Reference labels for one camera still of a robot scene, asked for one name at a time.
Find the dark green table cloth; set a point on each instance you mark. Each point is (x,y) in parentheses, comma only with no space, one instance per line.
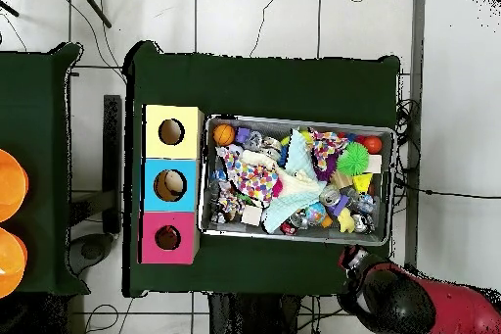
(258,83)

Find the mint green waffle cloth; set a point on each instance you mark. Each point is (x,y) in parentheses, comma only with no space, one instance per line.
(299,158)

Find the yellow triangular block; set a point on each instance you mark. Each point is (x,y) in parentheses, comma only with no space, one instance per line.
(362,182)

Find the green spiky ball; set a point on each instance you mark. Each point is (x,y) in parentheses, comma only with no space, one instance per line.
(353,159)

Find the clear mesh bin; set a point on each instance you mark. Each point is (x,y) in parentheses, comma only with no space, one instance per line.
(208,224)

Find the wooden box with three holes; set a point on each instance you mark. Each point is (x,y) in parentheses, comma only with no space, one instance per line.
(192,209)

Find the blue globe ball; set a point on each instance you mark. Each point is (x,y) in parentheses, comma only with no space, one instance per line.
(315,213)

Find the black rod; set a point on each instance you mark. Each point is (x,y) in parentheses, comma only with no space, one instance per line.
(92,6)
(8,8)

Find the small orange ball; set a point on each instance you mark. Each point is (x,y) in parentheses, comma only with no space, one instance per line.
(373,144)

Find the black upright panel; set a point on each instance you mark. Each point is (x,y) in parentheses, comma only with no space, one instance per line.
(113,162)

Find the grey floor stand base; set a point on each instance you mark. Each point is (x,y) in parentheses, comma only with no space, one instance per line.
(92,252)

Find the orange basketball toy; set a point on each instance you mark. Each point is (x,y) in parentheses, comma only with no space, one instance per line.
(224,135)

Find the plain wooden block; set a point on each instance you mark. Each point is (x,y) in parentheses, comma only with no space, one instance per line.
(374,163)
(252,216)

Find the cream yellow cloth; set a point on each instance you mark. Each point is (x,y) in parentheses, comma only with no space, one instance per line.
(301,189)

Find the yellow plush duck toy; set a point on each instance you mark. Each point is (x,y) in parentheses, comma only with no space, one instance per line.
(346,220)

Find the colourful polka dot cloth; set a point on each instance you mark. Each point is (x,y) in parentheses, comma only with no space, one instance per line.
(257,181)
(227,202)
(327,150)

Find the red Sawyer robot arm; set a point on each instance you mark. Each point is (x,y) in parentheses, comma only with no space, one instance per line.
(462,310)

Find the orange round bowl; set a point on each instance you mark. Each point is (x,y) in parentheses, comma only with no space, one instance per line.
(9,185)
(9,263)

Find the dark green covered side table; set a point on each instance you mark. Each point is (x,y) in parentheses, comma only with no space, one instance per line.
(39,114)

